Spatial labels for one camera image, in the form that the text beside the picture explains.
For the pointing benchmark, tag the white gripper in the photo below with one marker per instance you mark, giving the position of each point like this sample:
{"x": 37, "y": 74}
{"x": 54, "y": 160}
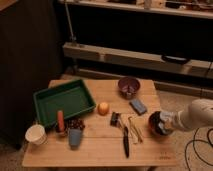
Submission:
{"x": 171, "y": 120}

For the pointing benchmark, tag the light blue towel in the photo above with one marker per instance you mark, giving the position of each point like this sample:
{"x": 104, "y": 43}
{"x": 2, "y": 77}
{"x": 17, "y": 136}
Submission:
{"x": 164, "y": 131}

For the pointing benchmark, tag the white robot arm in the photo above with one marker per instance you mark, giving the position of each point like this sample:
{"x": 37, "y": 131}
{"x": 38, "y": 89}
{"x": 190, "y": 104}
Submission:
{"x": 198, "y": 114}

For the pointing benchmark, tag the red bowl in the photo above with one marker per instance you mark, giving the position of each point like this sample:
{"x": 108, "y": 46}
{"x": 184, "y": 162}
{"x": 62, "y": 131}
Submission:
{"x": 153, "y": 121}

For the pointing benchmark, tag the purple bowl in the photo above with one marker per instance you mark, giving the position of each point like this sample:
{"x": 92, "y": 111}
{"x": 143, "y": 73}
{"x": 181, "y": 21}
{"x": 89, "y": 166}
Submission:
{"x": 128, "y": 87}

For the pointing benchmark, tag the dark patterned small bowl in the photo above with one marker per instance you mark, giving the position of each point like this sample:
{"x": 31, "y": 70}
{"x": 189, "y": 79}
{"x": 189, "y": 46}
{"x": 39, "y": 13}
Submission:
{"x": 70, "y": 124}

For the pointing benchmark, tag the metal tongs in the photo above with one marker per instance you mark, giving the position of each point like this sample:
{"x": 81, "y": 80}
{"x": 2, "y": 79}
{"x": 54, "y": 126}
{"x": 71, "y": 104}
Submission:
{"x": 135, "y": 132}

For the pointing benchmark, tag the blue sponge block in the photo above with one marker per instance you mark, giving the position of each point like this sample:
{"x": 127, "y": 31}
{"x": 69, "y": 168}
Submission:
{"x": 138, "y": 106}

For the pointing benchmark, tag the wooden table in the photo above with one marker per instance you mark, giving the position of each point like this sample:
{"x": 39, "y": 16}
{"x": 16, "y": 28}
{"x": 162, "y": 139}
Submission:
{"x": 102, "y": 144}

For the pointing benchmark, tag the small dark binder clip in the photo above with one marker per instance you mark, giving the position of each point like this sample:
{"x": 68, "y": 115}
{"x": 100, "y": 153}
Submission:
{"x": 114, "y": 121}

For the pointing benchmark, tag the grey metal shelf beam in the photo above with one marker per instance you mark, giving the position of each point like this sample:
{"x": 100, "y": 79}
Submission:
{"x": 136, "y": 59}

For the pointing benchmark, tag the yellow orange fruit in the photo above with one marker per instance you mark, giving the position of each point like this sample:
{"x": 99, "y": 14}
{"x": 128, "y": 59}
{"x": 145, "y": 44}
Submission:
{"x": 103, "y": 108}

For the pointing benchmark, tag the blue plastic cup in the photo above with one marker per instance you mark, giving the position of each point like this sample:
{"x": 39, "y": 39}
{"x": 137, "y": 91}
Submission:
{"x": 74, "y": 137}

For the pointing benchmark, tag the green plastic tray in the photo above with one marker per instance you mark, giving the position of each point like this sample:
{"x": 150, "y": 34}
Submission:
{"x": 73, "y": 98}

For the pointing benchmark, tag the orange carrot toy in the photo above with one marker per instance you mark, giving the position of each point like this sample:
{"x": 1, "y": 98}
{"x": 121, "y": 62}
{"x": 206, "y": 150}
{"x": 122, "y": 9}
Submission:
{"x": 60, "y": 118}

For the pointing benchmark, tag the metal pole stand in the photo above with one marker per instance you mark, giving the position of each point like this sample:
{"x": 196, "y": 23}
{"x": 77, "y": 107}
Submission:
{"x": 72, "y": 36}

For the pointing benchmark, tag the white paper cup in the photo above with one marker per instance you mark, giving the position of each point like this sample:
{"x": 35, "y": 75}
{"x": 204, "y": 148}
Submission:
{"x": 36, "y": 134}

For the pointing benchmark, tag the black handle on shelf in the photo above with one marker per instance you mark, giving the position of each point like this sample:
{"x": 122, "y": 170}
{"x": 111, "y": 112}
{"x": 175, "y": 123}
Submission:
{"x": 175, "y": 60}

